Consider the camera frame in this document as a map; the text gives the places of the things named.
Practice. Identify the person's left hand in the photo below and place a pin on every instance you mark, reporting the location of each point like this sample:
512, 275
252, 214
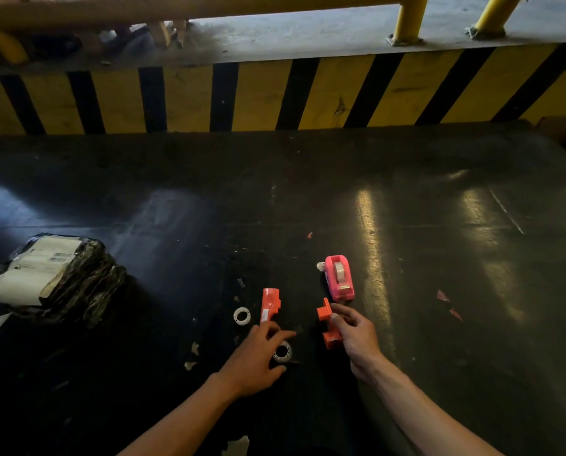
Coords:
249, 365

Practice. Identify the person's right hand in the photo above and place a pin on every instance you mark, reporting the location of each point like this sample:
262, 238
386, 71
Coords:
361, 341

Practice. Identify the clear tape roll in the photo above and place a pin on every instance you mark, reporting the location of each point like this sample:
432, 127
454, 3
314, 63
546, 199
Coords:
290, 351
340, 271

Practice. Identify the white tape roll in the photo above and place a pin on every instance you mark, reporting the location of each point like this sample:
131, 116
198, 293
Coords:
236, 317

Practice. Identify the pink tape dispenser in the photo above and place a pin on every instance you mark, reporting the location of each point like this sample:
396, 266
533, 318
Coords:
333, 284

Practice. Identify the person's right forearm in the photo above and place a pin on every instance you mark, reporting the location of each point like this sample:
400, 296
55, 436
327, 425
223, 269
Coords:
425, 413

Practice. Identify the person's left forearm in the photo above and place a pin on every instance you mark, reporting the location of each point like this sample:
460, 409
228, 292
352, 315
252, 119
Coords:
178, 422

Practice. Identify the beige paper scrap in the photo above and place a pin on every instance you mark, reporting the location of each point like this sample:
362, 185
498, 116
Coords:
195, 348
190, 365

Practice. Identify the white paper scrap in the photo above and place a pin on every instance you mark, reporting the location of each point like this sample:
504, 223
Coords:
235, 447

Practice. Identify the red paper scrap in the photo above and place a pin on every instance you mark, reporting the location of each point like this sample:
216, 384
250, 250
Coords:
442, 295
455, 314

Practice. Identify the black parcel with white label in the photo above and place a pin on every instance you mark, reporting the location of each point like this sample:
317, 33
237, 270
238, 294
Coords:
31, 270

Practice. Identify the yellow black striped curb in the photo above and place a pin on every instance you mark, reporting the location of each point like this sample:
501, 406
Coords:
259, 97

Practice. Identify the brown cardboard box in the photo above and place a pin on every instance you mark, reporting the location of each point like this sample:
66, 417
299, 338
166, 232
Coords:
563, 132

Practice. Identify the wooden pallet legs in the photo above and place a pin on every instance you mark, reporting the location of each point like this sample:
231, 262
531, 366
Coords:
166, 35

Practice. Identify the long yellow guard rail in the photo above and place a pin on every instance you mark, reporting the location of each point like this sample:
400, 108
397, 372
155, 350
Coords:
169, 7

